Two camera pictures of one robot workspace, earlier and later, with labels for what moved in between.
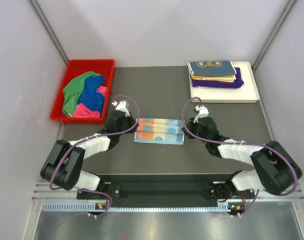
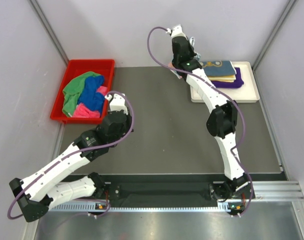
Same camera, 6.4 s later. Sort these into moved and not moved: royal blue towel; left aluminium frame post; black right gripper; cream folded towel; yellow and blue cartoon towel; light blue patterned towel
Moved: light blue patterned towel; black right gripper
Not moved: yellow and blue cartoon towel; left aluminium frame post; cream folded towel; royal blue towel
